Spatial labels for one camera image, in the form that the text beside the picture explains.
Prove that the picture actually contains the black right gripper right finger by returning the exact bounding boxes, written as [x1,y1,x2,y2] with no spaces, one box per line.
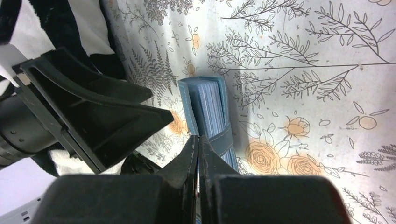
[198,136,351,224]

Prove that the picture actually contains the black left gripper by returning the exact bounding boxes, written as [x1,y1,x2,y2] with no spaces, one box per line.
[0,48,173,174]

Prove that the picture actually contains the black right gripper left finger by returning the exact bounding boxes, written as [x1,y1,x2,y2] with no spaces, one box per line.
[31,136,198,224]

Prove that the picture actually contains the black white checkered pillow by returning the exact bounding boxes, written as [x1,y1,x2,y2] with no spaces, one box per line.
[0,0,162,177]

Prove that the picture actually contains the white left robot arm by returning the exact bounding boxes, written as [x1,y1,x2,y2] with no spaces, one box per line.
[0,45,173,224]

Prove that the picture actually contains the floral table mat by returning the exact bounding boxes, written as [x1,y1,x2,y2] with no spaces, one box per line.
[103,0,396,224]

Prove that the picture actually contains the blue leather card holder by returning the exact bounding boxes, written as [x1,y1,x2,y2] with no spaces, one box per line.
[178,76,239,171]

